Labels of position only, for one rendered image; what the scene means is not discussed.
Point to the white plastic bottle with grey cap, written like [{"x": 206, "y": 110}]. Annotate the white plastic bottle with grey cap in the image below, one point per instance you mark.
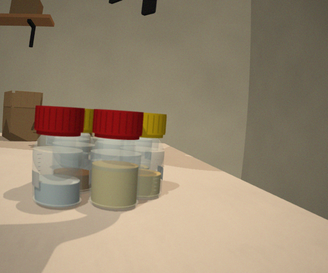
[{"x": 94, "y": 138}]

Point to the clear bottle with red cap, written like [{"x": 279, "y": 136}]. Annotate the clear bottle with red cap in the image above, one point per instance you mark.
[
  {"x": 115, "y": 160},
  {"x": 58, "y": 157}
]

